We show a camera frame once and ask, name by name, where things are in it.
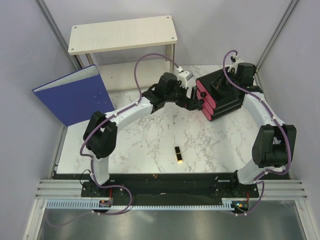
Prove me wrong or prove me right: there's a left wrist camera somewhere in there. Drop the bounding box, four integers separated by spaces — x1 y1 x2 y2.
157 72 177 92

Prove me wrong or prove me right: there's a pink top drawer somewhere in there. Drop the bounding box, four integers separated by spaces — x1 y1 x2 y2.
195 79 217 110

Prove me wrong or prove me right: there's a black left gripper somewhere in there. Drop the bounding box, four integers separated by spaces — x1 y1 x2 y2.
164 81 201 111

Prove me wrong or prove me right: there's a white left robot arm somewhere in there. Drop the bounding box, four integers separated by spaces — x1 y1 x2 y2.
79 81 202 197

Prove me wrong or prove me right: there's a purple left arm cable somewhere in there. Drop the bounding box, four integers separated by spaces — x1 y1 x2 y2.
79 52 181 216

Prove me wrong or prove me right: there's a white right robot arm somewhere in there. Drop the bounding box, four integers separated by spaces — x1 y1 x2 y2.
222 70 293 197

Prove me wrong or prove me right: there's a black drawer organizer cabinet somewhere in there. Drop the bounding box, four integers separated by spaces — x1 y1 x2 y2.
196 69 243 121

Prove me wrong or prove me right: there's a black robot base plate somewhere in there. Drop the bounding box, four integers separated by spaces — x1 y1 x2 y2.
81 173 259 205

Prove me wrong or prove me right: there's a black gold lipstick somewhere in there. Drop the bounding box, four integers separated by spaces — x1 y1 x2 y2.
174 146 183 163

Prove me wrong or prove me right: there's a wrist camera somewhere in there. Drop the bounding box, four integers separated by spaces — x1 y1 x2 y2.
236 62 256 79
157 72 177 92

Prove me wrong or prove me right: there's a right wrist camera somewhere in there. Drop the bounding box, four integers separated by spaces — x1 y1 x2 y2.
236 62 256 79

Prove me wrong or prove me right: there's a pink bottom drawer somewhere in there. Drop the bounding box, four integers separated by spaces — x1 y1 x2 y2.
199 99 214 122

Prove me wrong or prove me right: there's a white two-tier wooden shelf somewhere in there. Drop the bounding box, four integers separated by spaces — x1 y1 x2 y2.
68 15 178 91

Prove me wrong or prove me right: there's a white slotted cable duct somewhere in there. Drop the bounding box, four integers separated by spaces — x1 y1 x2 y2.
46 198 249 211

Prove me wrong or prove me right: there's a blue ring binder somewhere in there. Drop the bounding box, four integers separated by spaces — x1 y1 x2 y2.
32 65 115 127

